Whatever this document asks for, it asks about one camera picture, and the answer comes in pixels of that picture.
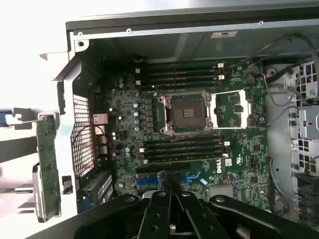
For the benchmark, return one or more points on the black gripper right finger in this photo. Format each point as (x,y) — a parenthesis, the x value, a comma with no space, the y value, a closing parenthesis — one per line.
(199,219)

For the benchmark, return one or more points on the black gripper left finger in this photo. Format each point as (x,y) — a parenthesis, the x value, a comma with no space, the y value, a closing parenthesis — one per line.
(157,216)

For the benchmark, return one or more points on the silver chipset heatsink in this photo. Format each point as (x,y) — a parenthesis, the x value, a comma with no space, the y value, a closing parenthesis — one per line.
(221,193)

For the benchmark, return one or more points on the blue expansion slot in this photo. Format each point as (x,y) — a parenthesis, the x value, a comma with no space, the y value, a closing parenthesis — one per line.
(147,181)

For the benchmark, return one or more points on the black expansion slot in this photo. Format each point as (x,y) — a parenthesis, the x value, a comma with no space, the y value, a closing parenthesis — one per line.
(162,168)

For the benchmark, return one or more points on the black RAM slot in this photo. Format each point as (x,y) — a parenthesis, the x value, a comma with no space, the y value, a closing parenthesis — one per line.
(179,79)
(179,85)
(184,147)
(184,153)
(179,68)
(179,74)
(184,141)

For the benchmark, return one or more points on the green motherboard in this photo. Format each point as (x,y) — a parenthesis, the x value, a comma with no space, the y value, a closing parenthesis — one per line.
(239,149)

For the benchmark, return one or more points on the CPU socket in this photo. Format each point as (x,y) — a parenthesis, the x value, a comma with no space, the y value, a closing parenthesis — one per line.
(185,112)

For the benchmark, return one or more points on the silver disk bay cage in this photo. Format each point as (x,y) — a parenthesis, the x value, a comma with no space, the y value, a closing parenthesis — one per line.
(306,119)

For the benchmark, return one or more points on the grey plastic parts rack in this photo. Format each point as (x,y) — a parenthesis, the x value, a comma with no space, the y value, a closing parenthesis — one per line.
(17,149)

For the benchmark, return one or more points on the black open PC case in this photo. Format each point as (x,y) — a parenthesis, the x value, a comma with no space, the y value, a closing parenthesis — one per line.
(162,47)

